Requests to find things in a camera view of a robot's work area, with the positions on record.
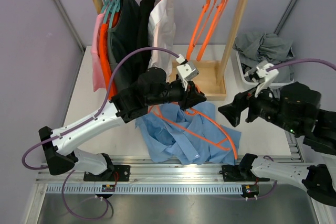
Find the wooden clothes rack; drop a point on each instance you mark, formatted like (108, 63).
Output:
(211, 79)

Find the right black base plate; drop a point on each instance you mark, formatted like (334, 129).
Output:
(232, 173)

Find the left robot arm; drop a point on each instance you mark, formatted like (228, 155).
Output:
(61, 145)

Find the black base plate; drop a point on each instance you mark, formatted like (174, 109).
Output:
(232, 173)
(121, 174)

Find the pink shirt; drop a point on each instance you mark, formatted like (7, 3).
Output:
(97, 74)

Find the grey shirt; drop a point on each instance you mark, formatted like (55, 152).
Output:
(253, 47)

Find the orange hanger of blue shirt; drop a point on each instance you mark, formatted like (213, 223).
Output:
(223, 134)

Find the orange hanger of grey shirt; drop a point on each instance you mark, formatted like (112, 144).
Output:
(198, 30)

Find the white slotted cable duct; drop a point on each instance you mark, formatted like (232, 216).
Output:
(147, 189)

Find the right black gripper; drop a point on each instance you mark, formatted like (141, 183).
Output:
(231, 111)

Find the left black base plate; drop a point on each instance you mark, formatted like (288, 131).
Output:
(121, 174)

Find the aluminium rail frame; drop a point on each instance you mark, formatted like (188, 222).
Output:
(145, 170)

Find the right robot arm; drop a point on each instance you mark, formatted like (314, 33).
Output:
(297, 111)

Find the light blue shirt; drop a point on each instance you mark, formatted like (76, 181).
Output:
(183, 137)

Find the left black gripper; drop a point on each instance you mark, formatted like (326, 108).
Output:
(191, 97)

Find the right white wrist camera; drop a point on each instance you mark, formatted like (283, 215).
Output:
(264, 76)

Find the orange hanger of plaid shirt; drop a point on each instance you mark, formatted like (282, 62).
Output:
(220, 9)

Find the white plastic basket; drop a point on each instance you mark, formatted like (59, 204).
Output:
(237, 66)

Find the dark grey t-shirt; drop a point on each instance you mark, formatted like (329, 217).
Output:
(122, 40)

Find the orange shirt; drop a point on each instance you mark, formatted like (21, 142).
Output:
(103, 54)

